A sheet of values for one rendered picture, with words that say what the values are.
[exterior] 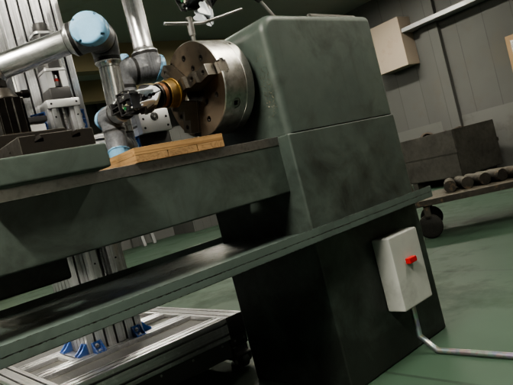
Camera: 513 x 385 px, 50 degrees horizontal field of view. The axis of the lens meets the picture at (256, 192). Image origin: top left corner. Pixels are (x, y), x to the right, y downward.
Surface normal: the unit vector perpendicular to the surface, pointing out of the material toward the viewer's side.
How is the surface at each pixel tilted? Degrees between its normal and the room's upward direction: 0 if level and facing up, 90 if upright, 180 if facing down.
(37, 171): 90
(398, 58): 90
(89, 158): 90
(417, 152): 90
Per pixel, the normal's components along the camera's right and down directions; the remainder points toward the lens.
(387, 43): -0.75, 0.21
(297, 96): 0.65, -0.15
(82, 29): 0.13, -0.02
